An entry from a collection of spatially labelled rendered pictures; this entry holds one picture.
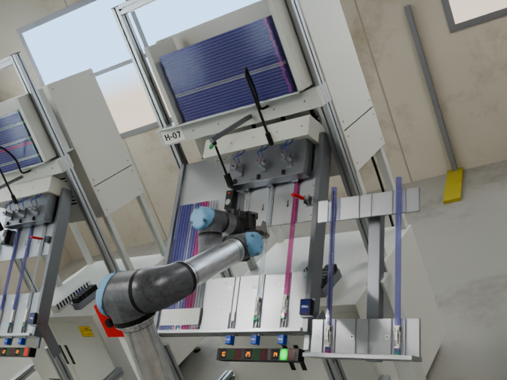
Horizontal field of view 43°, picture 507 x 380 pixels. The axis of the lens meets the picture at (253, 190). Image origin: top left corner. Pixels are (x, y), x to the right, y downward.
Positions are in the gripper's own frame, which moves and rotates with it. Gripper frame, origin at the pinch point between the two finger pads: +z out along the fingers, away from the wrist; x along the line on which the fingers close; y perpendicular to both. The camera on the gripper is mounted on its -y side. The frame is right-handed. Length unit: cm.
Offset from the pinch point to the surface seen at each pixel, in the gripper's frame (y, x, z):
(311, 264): -11.1, -20.4, -2.2
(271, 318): -28.3, -5.6, -4.3
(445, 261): 10, 3, 182
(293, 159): 26.7, -12.7, 0.3
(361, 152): 36, -21, 35
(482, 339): -35, -35, 117
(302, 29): 68, -25, -12
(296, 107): 45.1, -15.2, -1.0
